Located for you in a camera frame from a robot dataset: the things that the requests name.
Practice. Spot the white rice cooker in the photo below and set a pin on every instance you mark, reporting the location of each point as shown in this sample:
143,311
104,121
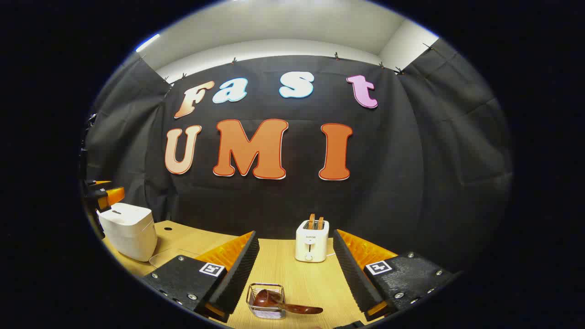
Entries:
130,230

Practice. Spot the black backdrop cloth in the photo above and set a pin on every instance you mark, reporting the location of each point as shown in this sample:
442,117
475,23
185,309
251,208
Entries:
411,151

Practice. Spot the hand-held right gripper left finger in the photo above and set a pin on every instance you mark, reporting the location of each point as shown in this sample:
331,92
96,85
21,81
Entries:
237,274

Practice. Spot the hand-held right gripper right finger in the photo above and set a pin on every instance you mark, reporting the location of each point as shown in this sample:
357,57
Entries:
354,274

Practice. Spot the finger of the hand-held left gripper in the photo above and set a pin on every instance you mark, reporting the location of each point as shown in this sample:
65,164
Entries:
114,195
100,183

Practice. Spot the clear plastic container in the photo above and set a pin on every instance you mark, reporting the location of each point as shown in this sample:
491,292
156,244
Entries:
171,257

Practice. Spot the white toaster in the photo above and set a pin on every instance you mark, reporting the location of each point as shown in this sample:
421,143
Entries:
311,242

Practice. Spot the brown wooden spoon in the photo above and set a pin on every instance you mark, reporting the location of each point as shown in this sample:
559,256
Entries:
297,309

